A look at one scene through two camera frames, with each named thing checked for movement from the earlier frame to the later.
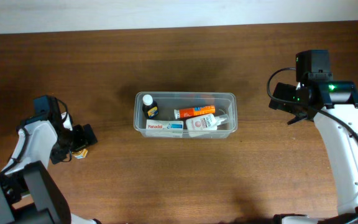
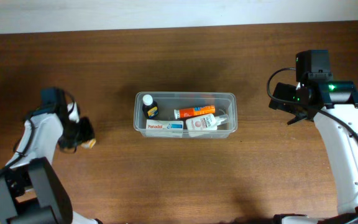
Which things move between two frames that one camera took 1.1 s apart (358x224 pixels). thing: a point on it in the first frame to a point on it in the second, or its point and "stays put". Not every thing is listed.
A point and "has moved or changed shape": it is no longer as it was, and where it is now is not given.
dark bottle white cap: (150, 107) stays put
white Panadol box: (161, 127) stays put
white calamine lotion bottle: (203, 126) stays put
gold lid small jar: (81, 154) has moved or changed shape
